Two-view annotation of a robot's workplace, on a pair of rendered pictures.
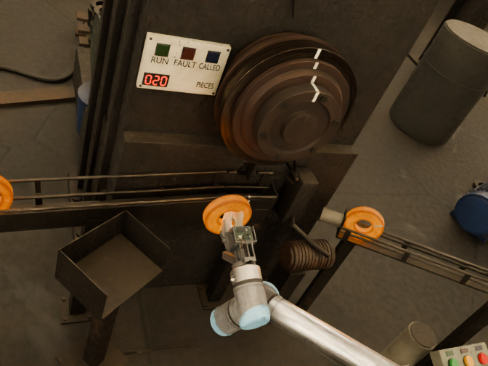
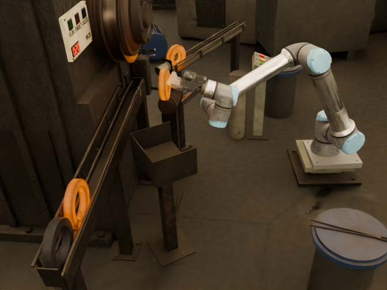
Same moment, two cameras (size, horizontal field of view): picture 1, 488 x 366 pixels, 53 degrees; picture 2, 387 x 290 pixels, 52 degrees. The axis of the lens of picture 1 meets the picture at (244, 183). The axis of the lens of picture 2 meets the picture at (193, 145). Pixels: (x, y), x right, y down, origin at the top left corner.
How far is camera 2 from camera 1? 1.28 m
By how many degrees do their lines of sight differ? 38
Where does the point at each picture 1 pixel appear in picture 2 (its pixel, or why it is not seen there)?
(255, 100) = (126, 13)
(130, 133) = (81, 100)
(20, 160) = not seen: outside the picture
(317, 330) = (247, 78)
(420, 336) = (239, 74)
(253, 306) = (231, 89)
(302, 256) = (174, 97)
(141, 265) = (164, 148)
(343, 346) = (261, 70)
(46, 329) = (136, 270)
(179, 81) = (81, 42)
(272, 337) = not seen: hidden behind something
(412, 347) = not seen: hidden behind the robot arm
